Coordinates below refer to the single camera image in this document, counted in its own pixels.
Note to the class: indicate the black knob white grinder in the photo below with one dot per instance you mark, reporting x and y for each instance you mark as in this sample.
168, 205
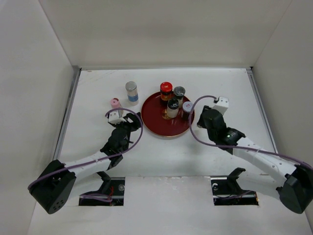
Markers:
172, 108

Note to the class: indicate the red round tray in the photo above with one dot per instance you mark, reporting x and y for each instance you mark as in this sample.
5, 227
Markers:
155, 119

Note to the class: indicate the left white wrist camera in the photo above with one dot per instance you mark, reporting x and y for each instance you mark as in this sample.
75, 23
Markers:
115, 117

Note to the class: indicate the right metal frame rail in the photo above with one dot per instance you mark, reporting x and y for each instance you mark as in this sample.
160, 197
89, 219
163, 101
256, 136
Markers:
250, 74

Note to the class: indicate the white lid spice jar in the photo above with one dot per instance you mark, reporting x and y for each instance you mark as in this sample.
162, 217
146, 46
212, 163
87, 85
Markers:
186, 110

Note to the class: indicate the metal frame rail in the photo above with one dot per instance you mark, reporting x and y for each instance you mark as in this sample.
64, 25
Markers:
67, 112
250, 74

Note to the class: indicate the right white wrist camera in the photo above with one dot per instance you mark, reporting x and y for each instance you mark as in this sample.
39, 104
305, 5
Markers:
221, 105

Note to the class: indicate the pink lid spice bottle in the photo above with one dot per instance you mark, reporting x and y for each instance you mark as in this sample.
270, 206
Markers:
115, 103

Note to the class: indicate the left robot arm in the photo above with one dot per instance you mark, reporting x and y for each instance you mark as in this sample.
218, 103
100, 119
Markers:
87, 177

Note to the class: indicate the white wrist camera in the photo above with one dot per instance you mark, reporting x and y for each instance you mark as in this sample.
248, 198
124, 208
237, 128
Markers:
221, 105
115, 117

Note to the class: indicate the silver lid blue label bottle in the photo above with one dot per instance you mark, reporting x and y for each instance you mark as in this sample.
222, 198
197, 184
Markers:
132, 93

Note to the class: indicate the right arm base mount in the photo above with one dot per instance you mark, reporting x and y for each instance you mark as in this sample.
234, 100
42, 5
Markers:
227, 192

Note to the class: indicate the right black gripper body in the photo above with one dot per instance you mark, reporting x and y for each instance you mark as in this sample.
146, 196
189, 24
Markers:
211, 134

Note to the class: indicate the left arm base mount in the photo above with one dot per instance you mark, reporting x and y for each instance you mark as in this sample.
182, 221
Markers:
110, 192

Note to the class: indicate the clear lid white shaker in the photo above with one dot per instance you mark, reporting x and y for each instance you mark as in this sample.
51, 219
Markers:
179, 93

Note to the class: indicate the red lid chili sauce jar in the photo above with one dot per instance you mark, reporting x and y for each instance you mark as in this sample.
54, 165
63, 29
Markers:
166, 90

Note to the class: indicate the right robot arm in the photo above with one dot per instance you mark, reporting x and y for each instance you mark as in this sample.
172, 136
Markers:
293, 183

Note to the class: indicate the left metal frame rail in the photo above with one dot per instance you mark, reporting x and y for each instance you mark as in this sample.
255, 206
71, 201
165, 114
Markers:
67, 112

